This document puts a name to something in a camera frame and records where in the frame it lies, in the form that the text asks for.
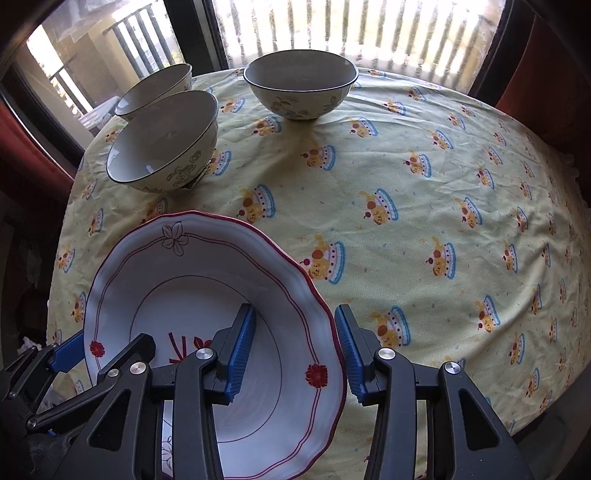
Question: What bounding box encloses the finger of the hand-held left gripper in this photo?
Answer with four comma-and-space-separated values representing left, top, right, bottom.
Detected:
25, 367, 121, 437
0, 331, 86, 407

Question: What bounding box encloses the red curtain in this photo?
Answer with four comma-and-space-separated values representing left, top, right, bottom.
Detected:
494, 18, 591, 144
0, 99, 77, 185

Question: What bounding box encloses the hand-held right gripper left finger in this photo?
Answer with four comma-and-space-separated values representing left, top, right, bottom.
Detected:
67, 304, 257, 480

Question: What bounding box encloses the white plate red rim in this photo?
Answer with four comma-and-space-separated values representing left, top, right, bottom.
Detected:
83, 210, 348, 480

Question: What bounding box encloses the dark window frame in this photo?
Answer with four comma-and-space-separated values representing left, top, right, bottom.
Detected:
0, 0, 546, 176

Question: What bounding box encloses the balcony railing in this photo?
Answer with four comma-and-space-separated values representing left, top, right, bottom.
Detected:
28, 0, 504, 116

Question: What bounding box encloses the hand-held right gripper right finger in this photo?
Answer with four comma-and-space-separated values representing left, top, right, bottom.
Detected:
334, 304, 536, 480

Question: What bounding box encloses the cream floral bowl dark rim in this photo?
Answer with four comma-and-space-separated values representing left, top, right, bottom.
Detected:
106, 90, 219, 193
243, 49, 359, 121
114, 63, 193, 121

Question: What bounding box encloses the yellow printed tablecloth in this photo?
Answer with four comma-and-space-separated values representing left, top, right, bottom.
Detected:
46, 65, 591, 480

